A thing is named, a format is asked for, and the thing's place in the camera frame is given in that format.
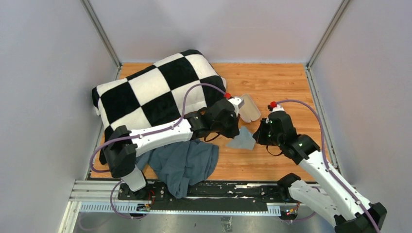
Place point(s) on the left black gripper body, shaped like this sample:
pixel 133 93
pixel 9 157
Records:
pixel 227 129

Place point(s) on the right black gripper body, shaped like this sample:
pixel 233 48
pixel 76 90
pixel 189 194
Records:
pixel 266 136

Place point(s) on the pink glasses case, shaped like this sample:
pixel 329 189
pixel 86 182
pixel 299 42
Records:
pixel 249 112

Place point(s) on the light blue cleaning cloth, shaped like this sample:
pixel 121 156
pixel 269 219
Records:
pixel 244 140

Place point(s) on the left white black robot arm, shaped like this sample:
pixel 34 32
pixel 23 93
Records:
pixel 124 146

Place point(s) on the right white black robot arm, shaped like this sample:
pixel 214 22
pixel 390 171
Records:
pixel 325 180

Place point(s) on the black white checkered pillow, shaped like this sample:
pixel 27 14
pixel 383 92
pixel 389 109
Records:
pixel 181 83

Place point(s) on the grey blue crumpled garment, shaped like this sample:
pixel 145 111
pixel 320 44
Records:
pixel 182 164

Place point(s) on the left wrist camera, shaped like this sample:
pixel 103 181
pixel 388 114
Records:
pixel 237 102

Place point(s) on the black mounting base plate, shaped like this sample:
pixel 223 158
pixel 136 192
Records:
pixel 214 196

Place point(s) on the aluminium frame rail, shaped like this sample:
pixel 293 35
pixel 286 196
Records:
pixel 100 196

